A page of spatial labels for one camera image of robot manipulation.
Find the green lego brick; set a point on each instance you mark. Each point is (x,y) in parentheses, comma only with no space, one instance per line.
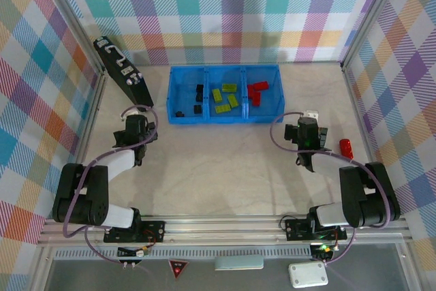
(216,95)
(233,101)
(223,109)
(230,87)

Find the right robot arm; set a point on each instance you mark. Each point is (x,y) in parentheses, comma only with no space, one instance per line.
(368,195)

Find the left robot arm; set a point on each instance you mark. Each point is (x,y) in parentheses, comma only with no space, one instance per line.
(81,199)

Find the red glitter cylinder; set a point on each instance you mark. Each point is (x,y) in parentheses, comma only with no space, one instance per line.
(346,148)

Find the blue three-compartment bin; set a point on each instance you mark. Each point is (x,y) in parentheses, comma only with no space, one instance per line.
(184,96)

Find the small board with green light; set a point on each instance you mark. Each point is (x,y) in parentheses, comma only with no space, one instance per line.
(322,250)

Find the black power connector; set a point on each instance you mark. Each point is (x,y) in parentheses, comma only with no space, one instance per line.
(129,253)

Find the grey slotted strip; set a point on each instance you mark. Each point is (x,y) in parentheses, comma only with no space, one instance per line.
(204,253)

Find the red triangle sticker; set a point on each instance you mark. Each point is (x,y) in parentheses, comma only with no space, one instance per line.
(178,267)

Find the white plastic box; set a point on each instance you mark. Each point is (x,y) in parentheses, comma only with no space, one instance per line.
(308,274)

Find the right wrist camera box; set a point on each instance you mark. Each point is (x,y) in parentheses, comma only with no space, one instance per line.
(312,114)

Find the aluminium side rail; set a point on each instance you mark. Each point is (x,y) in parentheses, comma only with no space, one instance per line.
(91,117)
(359,117)

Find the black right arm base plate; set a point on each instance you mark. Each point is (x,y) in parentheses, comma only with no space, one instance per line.
(296,229)

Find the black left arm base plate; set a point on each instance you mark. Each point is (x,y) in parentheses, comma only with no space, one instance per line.
(153,231)

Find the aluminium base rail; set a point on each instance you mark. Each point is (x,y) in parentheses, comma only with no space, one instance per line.
(221,231)

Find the aluminium frame post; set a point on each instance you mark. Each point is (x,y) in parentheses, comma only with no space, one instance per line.
(75,20)
(372,15)

